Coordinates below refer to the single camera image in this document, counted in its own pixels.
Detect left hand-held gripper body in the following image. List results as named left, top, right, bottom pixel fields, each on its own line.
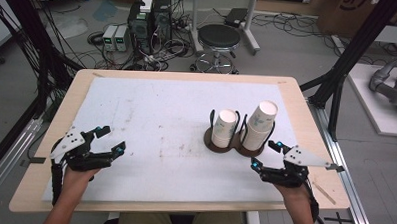
left=48, top=125, right=116, bottom=174

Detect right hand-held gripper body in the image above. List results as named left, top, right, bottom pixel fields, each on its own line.
left=259, top=143, right=346, bottom=190

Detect white paper cup green print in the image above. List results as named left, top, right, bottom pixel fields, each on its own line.
left=247, top=100, right=279, bottom=135
left=210, top=107, right=240, bottom=149
left=240, top=122, right=276, bottom=153

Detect person's left hand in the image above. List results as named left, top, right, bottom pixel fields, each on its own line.
left=62, top=164, right=102, bottom=191

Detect person's right hand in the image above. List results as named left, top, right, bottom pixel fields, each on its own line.
left=272, top=180, right=314, bottom=208

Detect thin wooden stick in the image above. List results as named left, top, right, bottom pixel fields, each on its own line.
left=310, top=181, right=337, bottom=206

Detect white foam mat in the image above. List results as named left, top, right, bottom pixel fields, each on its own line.
left=41, top=74, right=304, bottom=211

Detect white base board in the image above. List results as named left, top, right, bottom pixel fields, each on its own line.
left=345, top=62, right=397, bottom=137

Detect person's khaki pants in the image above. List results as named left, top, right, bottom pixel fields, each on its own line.
left=117, top=208, right=245, bottom=224

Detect grey bench power supply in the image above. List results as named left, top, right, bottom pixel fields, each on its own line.
left=102, top=24, right=118, bottom=52
left=114, top=24, right=129, bottom=53

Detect black computer tower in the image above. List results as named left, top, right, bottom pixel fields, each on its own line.
left=125, top=0, right=173, bottom=56

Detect white metal stand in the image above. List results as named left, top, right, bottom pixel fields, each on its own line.
left=187, top=0, right=262, bottom=58

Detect black round stool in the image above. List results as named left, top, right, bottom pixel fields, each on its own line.
left=189, top=23, right=243, bottom=75

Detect black flat box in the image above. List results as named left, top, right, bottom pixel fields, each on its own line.
left=223, top=7, right=248, bottom=29

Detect cardboard box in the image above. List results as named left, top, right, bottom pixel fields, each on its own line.
left=316, top=0, right=397, bottom=41

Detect aluminium floor rail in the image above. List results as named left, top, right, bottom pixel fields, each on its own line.
left=303, top=98, right=381, bottom=224
left=0, top=116, right=44, bottom=211

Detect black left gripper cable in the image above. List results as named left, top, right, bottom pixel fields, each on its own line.
left=49, top=143, right=66, bottom=207

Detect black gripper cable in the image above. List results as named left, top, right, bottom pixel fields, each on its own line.
left=300, top=179, right=333, bottom=224
left=49, top=143, right=66, bottom=207

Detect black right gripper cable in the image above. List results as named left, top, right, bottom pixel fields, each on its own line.
left=300, top=179, right=333, bottom=224

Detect tangle of floor cables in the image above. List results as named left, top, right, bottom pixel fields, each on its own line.
left=85, top=1, right=198, bottom=74

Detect black frame post with cables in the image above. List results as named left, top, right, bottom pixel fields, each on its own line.
left=0, top=0, right=88, bottom=122

